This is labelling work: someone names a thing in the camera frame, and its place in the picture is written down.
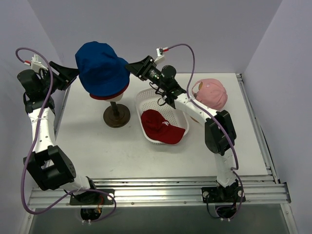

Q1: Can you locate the pink baseball cap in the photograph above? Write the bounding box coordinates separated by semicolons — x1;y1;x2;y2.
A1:
191;78;228;111

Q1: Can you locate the aluminium rail frame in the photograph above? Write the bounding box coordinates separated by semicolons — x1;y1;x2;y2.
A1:
28;74;291;208

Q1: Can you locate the dark round mannequin stand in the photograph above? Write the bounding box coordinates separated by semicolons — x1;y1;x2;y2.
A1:
103;102;131;128

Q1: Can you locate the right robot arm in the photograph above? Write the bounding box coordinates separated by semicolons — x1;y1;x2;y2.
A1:
125;56;239;201

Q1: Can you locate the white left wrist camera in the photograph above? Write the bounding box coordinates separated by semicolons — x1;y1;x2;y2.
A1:
23;54;48;73

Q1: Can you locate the cream mannequin head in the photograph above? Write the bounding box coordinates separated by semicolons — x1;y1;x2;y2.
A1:
103;92;124;102

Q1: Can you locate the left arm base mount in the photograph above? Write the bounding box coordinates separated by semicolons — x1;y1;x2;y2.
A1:
69;189;117;222

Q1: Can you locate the white plastic basket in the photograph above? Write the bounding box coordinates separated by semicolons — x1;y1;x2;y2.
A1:
135;89;189;145

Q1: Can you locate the dark red bucket hat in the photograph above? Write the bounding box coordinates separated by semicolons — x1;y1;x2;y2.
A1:
89;83;129;100

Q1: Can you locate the blue bucket hat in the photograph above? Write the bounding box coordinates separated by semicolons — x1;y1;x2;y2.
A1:
75;41;130;96

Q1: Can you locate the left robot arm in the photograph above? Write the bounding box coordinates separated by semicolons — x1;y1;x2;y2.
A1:
17;61;98;204

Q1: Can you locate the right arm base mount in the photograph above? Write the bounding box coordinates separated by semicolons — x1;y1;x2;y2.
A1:
201;186;246;222

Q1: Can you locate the red cap with strap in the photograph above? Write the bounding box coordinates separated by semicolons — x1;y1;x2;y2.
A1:
141;109;185;145

